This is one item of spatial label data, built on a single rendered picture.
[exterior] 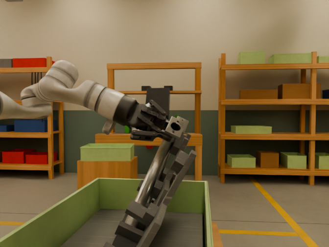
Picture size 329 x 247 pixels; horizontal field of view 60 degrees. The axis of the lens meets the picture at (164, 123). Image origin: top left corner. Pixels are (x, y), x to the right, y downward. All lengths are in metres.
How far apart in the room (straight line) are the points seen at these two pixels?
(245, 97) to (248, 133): 0.60
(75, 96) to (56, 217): 0.33
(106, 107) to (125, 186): 0.45
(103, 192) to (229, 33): 4.91
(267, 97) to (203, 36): 1.68
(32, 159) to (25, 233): 5.06
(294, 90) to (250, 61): 0.88
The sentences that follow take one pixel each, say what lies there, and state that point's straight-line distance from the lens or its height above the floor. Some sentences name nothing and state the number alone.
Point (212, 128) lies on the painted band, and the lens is 5.51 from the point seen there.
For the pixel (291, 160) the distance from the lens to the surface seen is 5.29.
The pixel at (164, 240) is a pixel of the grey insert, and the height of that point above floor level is 0.85.
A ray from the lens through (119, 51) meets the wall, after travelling 5.79.
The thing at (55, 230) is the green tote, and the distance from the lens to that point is 0.85.
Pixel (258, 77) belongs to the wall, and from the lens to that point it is 5.67.
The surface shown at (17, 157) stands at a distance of 5.93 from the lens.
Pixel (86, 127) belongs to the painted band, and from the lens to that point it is 5.87.
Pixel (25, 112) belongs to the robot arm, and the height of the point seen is 1.21.
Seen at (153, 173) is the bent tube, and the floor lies 1.05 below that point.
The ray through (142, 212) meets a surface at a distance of 0.62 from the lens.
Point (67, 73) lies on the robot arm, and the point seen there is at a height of 1.31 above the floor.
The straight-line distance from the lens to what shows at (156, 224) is 0.50.
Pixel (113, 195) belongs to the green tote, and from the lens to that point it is 1.12.
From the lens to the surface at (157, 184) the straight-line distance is 0.76.
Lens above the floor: 1.21
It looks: 2 degrees down
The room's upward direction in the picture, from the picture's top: straight up
